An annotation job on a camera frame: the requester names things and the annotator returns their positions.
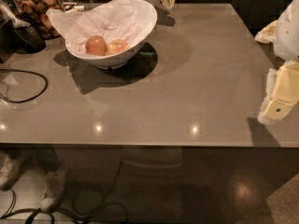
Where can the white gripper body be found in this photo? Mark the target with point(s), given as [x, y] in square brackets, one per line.
[288, 32]

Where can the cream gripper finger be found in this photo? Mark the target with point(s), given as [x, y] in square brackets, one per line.
[272, 112]

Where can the yellow-red apple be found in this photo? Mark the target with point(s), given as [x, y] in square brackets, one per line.
[117, 46]

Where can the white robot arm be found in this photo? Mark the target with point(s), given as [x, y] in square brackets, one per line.
[283, 34]

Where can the white ceramic bowl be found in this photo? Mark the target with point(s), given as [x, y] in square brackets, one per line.
[146, 17]

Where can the red apple left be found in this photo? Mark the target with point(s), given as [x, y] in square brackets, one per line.
[96, 45]

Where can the small white items behind bowl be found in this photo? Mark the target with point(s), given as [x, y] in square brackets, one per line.
[71, 7]

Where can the white tissue paper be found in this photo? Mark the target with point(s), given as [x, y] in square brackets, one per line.
[113, 20]

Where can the white sneaker right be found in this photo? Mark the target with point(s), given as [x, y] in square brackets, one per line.
[54, 188]

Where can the white sneaker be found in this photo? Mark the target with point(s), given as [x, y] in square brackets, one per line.
[54, 188]
[11, 171]

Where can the glass jar of nuts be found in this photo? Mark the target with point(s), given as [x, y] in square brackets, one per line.
[36, 11]

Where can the white sneaker left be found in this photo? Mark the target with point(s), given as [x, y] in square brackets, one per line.
[11, 171]

